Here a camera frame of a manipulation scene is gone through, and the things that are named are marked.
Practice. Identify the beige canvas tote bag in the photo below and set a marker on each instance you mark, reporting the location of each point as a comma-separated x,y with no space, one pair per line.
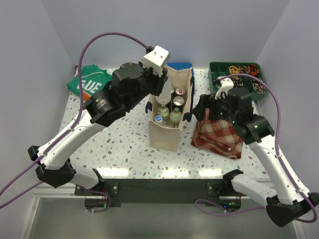
166,136

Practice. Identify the black can silver tab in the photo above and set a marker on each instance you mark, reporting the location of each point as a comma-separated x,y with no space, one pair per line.
178,101

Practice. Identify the folded blue cloth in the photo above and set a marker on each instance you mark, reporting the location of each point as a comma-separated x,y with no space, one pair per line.
179,65

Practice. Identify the green cap soda bottle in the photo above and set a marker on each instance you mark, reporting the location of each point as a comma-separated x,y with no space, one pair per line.
175,117

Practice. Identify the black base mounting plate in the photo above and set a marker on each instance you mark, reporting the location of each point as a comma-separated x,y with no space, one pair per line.
158,191

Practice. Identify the green Guess t-shirt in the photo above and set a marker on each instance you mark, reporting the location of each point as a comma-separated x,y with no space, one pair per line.
93,79

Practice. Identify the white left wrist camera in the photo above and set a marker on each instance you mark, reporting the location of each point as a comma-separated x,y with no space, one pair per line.
156,59

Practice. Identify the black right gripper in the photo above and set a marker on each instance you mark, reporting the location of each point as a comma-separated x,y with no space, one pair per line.
207,101

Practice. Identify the green compartment tray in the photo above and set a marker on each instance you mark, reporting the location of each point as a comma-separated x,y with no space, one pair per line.
220,69

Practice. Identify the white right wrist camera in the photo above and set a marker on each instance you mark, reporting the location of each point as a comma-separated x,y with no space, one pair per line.
226,84

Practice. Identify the red plaid cloth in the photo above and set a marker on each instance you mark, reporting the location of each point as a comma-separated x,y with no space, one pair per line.
218,137

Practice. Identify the Pocari Sweat bottle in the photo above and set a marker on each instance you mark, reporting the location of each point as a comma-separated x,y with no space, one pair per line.
159,120
165,96

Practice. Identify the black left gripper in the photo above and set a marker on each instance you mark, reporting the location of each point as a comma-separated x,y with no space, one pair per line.
159,81

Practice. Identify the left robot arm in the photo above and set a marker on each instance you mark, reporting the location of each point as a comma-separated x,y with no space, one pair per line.
131,83

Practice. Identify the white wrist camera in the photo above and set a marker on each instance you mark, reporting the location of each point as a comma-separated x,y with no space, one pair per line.
156,59
226,84

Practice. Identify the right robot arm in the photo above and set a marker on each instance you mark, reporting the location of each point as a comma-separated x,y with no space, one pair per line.
289,199

